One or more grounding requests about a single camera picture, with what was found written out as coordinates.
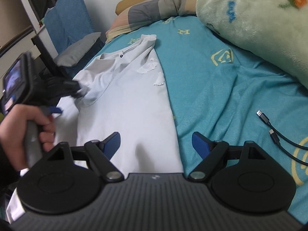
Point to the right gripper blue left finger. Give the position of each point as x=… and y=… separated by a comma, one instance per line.
x=108, y=147

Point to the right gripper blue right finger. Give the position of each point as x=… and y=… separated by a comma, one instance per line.
x=204, y=146

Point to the white shirt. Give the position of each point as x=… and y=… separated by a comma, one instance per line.
x=126, y=93

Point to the left hand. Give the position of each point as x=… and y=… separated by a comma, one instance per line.
x=13, y=130

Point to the beige cabinet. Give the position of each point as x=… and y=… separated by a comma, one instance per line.
x=16, y=33

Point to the grey seat cushion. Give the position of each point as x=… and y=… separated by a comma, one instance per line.
x=75, y=52

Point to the teal patterned bed sheet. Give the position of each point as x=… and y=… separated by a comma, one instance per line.
x=216, y=89

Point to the blue covered chair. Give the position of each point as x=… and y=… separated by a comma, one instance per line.
x=66, y=23

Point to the light green fleece blanket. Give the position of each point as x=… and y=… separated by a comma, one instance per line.
x=275, y=30

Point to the striped grey beige pillow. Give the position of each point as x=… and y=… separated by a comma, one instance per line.
x=148, y=12

